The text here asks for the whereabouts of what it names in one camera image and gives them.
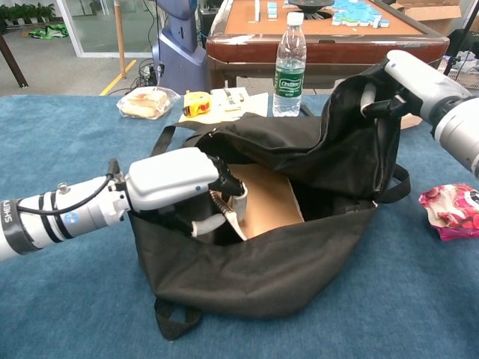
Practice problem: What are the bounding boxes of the black fabric backpack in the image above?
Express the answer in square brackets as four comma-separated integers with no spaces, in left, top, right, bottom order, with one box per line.
[129,63,412,340]

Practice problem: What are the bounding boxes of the blue mahjong tile pile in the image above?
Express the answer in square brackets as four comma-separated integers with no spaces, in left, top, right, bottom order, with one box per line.
[331,0,390,29]

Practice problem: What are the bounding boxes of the black cable bundle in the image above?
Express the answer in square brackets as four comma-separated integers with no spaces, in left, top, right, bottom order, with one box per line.
[137,58,162,90]

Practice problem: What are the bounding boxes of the pale yellow paper sheet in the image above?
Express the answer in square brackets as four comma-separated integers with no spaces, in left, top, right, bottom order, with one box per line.
[178,92,269,124]

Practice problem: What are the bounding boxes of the beige plastic tray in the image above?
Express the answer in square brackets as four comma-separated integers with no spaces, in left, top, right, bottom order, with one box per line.
[400,113,424,130]

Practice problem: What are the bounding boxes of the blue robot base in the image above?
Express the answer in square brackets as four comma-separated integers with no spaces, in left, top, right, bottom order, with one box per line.
[151,0,209,96]

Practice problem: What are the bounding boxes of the yellow tape measure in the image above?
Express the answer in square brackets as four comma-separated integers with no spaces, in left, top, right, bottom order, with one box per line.
[182,90,213,119]

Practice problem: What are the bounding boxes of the black round table dial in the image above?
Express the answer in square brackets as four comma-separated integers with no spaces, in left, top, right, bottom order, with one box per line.
[287,0,336,20]

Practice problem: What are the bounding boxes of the razor on white card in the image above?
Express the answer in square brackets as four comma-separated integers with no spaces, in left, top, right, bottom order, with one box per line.
[210,87,250,113]

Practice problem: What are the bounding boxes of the brown mahjong table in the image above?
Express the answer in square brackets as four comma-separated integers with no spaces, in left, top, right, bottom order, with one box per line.
[205,0,450,94]

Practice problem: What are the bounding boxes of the green plastic wrapper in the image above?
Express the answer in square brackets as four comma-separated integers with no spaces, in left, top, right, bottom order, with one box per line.
[28,22,70,40]

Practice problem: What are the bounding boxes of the bagged sandwich bread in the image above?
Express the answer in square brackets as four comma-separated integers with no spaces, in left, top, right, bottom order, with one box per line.
[116,86,180,120]

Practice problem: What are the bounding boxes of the blue table mat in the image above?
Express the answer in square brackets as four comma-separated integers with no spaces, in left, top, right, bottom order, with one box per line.
[0,93,479,359]

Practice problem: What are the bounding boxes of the black tripod stand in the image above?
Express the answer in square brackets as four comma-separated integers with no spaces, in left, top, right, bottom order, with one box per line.
[443,0,479,76]

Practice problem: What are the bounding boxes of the brown spiral notebook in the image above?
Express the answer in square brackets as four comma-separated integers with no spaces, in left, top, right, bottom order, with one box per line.
[209,163,305,242]

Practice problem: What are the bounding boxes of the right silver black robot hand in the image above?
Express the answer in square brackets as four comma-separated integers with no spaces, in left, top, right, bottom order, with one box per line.
[359,49,472,128]

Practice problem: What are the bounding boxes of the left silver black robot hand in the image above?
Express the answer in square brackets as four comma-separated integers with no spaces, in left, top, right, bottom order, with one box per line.
[125,147,248,237]

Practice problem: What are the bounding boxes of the dark furniture leg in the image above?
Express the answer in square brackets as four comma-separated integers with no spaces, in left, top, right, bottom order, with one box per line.
[0,32,29,89]

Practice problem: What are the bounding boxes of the wooden pole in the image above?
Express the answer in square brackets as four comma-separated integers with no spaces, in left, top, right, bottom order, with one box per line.
[114,0,127,79]

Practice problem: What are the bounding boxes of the cardboard box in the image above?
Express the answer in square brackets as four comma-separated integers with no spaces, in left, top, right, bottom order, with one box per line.
[388,0,463,37]

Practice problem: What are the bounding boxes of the green potted plants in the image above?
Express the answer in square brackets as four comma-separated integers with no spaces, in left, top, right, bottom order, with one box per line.
[0,2,57,25]

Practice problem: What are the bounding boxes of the white wire basket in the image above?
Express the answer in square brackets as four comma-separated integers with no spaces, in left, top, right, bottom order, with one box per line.
[441,55,479,90]

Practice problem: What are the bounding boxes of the clear water bottle green label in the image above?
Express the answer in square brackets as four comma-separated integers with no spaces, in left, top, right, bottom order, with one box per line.
[272,11,308,118]

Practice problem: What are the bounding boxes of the red floral snack pouch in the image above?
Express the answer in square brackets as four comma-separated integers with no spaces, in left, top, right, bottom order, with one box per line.
[418,182,479,242]

